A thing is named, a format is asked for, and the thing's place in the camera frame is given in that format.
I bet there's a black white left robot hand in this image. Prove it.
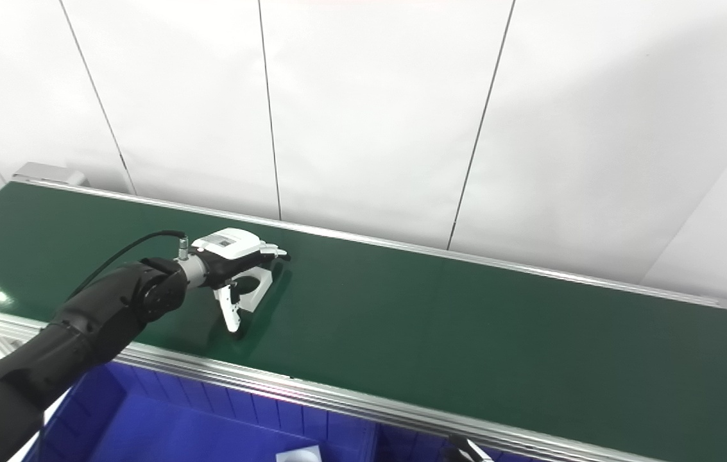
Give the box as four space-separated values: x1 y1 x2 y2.
191 228 291 336

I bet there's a blue bin with black parts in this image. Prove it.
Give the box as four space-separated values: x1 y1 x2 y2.
373 423 531 462

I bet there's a blue bin with white parts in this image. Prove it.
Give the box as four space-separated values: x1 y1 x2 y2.
20 363 380 462

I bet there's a grey conveyor end housing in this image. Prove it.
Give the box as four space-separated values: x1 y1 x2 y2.
12 162 89 188

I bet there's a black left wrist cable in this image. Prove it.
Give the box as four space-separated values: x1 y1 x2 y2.
65 230 192 302

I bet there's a green conveyor belt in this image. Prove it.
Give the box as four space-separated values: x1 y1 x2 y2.
0 173 727 462
0 182 727 462

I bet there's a white square part round hole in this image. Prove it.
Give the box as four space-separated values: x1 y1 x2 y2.
228 260 274 315
275 445 323 462

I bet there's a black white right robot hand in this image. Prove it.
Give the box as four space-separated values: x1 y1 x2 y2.
447 435 495 462

